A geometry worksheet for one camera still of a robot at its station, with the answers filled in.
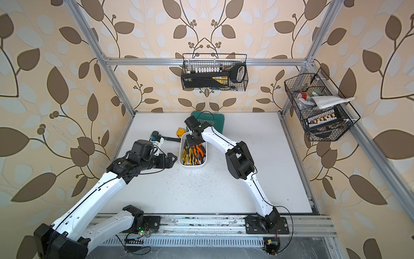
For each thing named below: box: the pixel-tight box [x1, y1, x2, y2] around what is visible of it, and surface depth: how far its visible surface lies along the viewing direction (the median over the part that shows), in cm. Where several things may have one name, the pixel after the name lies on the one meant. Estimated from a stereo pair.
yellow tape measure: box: [175, 127, 186, 138], surface depth 110 cm
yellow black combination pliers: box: [182, 145, 192, 166], surface depth 95 cm
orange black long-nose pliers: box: [195, 143, 206, 162], surface depth 96 cm
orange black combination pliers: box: [191, 145, 200, 165], surface depth 95 cm
